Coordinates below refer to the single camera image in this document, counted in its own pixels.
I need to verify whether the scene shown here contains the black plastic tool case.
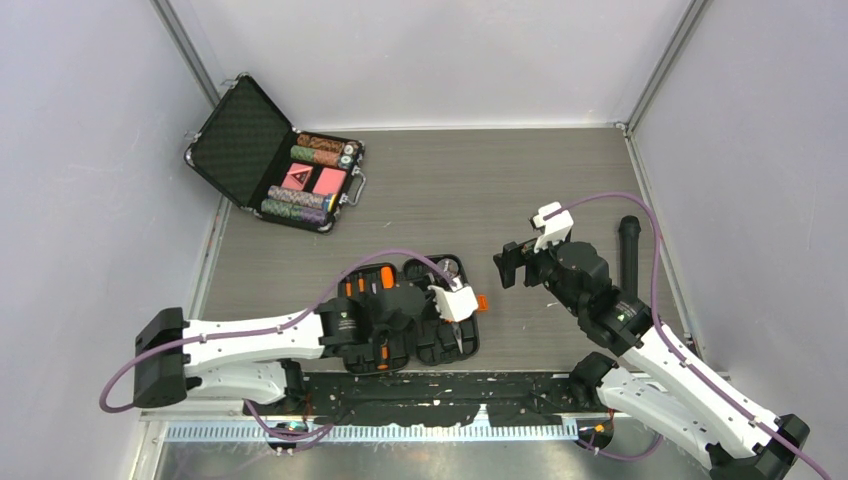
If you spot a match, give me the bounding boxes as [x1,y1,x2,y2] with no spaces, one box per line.
[321,258,481,375]

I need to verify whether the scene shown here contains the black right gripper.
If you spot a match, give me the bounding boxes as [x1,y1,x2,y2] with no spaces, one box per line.
[493,231,585,317]

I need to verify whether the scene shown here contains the small round tape measure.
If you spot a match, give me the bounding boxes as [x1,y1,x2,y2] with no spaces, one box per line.
[437,257,460,278]

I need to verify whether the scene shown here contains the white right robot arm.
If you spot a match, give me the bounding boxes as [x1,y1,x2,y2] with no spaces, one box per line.
[493,241,810,479]

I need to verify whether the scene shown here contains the red playing card deck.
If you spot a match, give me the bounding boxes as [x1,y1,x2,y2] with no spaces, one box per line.
[311,167,347,196]

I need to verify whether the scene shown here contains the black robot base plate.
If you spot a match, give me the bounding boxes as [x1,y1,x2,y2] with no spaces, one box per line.
[255,371,608,427]

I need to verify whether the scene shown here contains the orange handled pliers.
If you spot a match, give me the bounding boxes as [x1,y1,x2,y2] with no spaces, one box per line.
[451,322,465,355]

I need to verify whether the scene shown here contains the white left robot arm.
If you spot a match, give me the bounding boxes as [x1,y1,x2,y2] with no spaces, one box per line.
[132,283,439,414]

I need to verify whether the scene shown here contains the black cylinder flashlight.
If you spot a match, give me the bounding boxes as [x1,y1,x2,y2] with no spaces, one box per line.
[618,215,641,296]

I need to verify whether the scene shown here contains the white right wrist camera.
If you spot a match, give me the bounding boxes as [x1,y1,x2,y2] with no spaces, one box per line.
[530,202,574,252]

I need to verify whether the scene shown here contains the black aluminium poker chip case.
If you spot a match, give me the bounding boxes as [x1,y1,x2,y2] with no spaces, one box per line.
[184,72,366,233]

